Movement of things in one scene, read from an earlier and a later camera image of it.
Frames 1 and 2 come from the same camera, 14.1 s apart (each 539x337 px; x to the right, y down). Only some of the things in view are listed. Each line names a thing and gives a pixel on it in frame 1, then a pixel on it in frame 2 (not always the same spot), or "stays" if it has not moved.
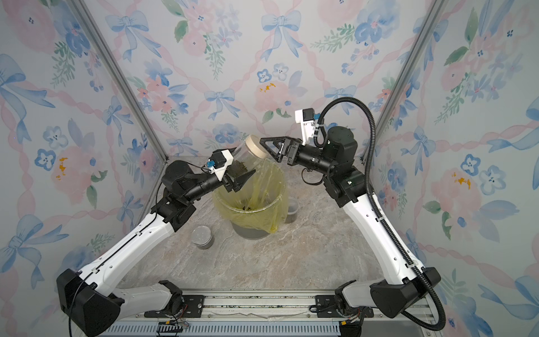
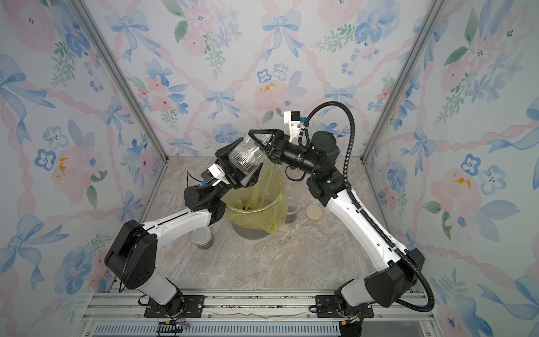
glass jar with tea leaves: (248, 156) stays
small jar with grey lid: (202, 236) stays
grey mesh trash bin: (249, 232) stays
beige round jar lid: (253, 144) to (314, 211)
